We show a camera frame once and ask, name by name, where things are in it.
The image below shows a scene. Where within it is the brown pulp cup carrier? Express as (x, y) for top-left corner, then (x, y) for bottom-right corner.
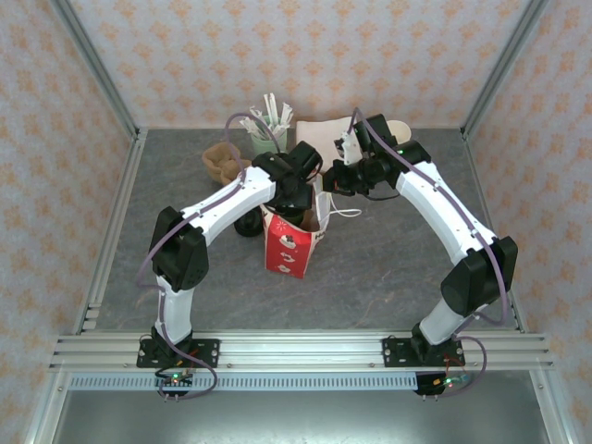
(202, 142), (247, 181)
(205, 156), (245, 187)

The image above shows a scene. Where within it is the aluminium frame post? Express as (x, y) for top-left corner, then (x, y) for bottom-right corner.
(48, 0), (142, 140)
(461, 0), (552, 140)

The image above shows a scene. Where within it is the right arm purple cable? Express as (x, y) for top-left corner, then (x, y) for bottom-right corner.
(349, 106), (510, 399)

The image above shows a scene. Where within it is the long aluminium mounting rail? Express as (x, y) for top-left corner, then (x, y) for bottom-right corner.
(48, 330), (555, 372)

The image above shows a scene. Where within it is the aluminium frame leg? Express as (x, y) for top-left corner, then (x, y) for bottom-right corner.
(25, 369), (70, 444)
(531, 369), (570, 444)

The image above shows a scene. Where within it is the white paper napkin stack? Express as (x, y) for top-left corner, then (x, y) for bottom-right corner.
(295, 117), (358, 162)

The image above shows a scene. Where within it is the small green circuit board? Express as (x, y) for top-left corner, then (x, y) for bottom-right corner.
(154, 372), (195, 400)
(415, 371), (473, 398)

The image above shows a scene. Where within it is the aluminium side rail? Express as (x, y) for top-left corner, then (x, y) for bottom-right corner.
(73, 128), (149, 335)
(462, 128), (529, 335)

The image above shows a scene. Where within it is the grey metal shelf plate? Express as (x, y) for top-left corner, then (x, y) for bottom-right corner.
(50, 390), (556, 444)

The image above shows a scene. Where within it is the grey slotted cable duct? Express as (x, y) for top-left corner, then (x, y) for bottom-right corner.
(68, 372), (420, 392)

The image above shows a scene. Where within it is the red white paper bag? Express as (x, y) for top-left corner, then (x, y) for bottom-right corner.
(261, 178), (363, 280)

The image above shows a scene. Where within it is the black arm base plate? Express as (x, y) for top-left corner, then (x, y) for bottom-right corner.
(382, 337), (463, 370)
(137, 339), (221, 370)

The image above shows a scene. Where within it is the mint green cup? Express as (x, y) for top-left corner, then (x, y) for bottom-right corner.
(252, 125), (289, 154)

